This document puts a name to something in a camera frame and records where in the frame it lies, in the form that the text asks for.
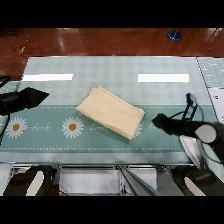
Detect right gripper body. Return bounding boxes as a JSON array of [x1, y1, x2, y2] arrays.
[[151, 112, 198, 137]]

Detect cream shirt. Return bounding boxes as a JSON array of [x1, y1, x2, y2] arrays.
[[75, 85, 146, 141]]

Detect blue round object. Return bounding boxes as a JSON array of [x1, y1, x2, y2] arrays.
[[167, 30, 183, 42]]

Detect silver frame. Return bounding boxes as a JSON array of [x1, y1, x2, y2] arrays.
[[0, 161, 224, 197]]

